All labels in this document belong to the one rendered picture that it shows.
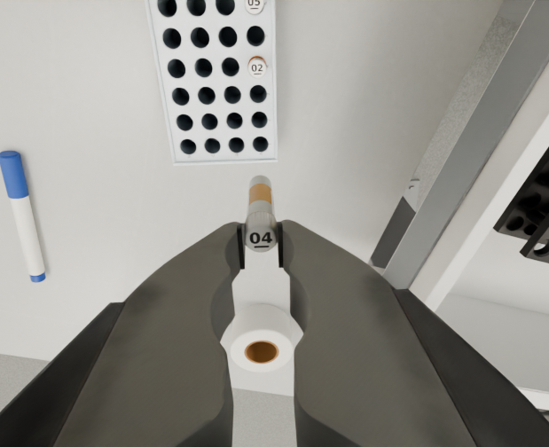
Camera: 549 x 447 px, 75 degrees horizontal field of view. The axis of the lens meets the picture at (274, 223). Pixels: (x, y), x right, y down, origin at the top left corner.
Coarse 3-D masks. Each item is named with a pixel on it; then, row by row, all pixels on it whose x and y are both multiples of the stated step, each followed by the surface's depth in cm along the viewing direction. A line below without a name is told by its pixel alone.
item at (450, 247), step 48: (528, 48) 20; (528, 96) 20; (480, 144) 22; (528, 144) 19; (432, 192) 26; (480, 192) 21; (432, 240) 24; (480, 240) 22; (432, 288) 24; (480, 288) 32; (528, 288) 32
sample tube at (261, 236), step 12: (252, 180) 16; (264, 180) 16; (252, 192) 15; (264, 192) 15; (252, 204) 14; (264, 204) 14; (252, 216) 13; (264, 216) 13; (252, 228) 12; (264, 228) 12; (276, 228) 13; (252, 240) 13; (264, 240) 13; (276, 240) 13
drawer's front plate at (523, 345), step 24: (456, 312) 29; (480, 312) 30; (504, 312) 32; (528, 312) 33; (480, 336) 28; (504, 336) 28; (528, 336) 29; (504, 360) 26; (528, 360) 27; (528, 384) 24
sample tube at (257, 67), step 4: (252, 60) 24; (256, 60) 24; (260, 60) 24; (252, 64) 24; (256, 64) 24; (260, 64) 24; (264, 64) 24; (248, 68) 24; (252, 68) 24; (256, 68) 24; (260, 68) 24; (264, 68) 24; (252, 72) 24; (256, 72) 24; (260, 72) 24; (264, 72) 24; (256, 76) 24; (260, 76) 24
